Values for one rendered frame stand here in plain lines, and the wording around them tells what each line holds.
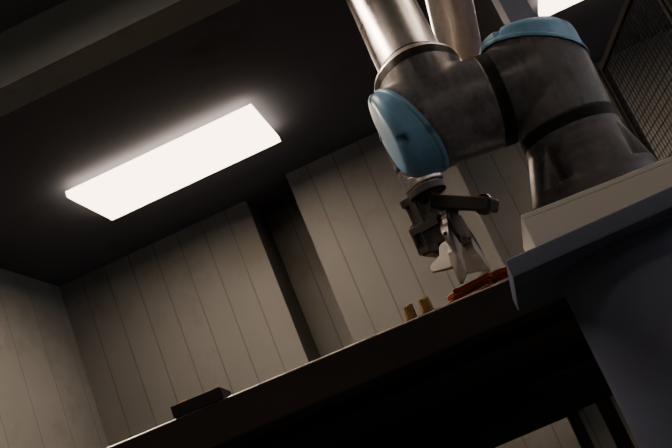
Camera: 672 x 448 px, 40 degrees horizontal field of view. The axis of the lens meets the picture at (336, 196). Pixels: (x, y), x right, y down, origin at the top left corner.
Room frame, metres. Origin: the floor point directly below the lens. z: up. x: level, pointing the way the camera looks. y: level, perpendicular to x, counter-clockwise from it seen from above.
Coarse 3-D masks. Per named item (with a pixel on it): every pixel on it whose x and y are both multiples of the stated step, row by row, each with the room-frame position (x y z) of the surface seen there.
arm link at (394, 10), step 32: (352, 0) 1.11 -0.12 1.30; (384, 0) 1.08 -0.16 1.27; (416, 0) 1.11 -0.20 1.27; (384, 32) 1.07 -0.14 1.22; (416, 32) 1.06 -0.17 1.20; (384, 64) 1.04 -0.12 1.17; (416, 64) 1.02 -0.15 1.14; (448, 64) 1.02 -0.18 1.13; (480, 64) 1.01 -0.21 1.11; (384, 96) 1.01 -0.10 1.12; (416, 96) 1.00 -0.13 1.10; (448, 96) 1.00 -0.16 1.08; (480, 96) 1.00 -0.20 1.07; (384, 128) 1.04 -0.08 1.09; (416, 128) 1.00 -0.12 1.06; (448, 128) 1.01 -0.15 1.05; (480, 128) 1.02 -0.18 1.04; (416, 160) 1.03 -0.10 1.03; (448, 160) 1.04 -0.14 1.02
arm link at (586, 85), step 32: (512, 32) 1.01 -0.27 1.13; (544, 32) 1.00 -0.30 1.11; (576, 32) 1.04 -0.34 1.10; (512, 64) 1.00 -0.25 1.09; (544, 64) 1.00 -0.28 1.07; (576, 64) 1.01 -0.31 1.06; (512, 96) 1.01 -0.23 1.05; (544, 96) 1.01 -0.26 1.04; (576, 96) 1.00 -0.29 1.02; (608, 96) 1.04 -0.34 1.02; (512, 128) 1.03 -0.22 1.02
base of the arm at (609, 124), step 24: (552, 120) 1.01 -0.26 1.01; (576, 120) 1.00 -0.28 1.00; (600, 120) 1.01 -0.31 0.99; (528, 144) 1.04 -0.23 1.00; (552, 144) 1.01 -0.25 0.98; (576, 144) 1.00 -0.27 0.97; (600, 144) 1.00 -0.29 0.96; (624, 144) 1.00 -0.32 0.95; (552, 168) 1.02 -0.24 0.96; (576, 168) 1.00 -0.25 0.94; (600, 168) 0.99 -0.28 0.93; (624, 168) 0.99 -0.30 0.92; (552, 192) 1.01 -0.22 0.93; (576, 192) 1.00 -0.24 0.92
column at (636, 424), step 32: (608, 224) 0.93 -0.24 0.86; (640, 224) 0.94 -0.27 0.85; (544, 256) 0.94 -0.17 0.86; (576, 256) 0.97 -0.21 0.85; (608, 256) 0.99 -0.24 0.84; (640, 256) 0.98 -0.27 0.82; (512, 288) 1.06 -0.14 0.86; (544, 288) 1.10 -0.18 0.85; (576, 288) 1.03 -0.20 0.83; (608, 288) 1.00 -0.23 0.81; (640, 288) 0.98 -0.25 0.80; (608, 320) 1.01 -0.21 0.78; (640, 320) 0.99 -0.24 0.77; (608, 352) 1.03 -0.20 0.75; (640, 352) 1.00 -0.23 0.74; (608, 384) 1.07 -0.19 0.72; (640, 384) 1.01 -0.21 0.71; (640, 416) 1.03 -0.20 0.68
